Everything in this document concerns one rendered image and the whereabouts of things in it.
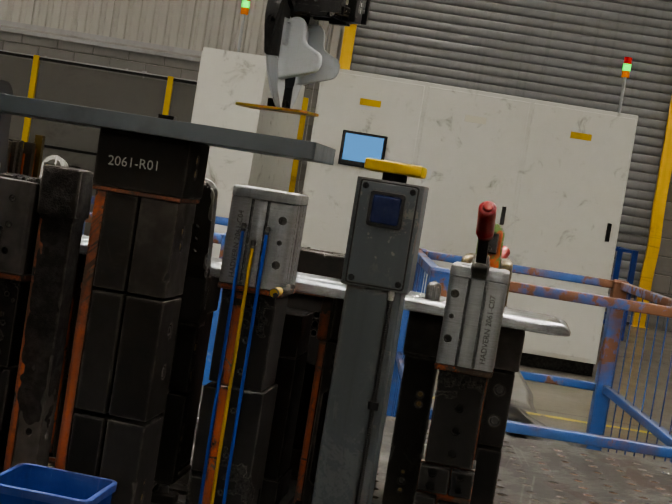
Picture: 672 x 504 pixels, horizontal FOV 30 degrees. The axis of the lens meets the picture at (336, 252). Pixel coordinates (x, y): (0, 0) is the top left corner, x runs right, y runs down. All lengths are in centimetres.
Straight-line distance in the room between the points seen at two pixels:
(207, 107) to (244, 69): 40
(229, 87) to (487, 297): 817
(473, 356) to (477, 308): 6
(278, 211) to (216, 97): 812
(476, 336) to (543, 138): 816
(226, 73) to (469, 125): 187
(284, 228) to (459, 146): 808
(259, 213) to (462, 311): 26
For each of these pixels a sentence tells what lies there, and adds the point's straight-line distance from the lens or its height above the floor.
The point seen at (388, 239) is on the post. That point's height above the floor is 108.
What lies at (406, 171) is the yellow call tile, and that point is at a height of 115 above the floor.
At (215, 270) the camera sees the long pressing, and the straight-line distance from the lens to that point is 159.
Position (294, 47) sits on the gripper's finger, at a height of 126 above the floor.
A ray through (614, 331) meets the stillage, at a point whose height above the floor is 76.
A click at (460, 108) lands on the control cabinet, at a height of 184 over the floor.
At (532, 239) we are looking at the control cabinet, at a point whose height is 96.
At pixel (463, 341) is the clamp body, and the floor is 97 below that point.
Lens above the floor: 113
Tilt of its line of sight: 3 degrees down
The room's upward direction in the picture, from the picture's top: 9 degrees clockwise
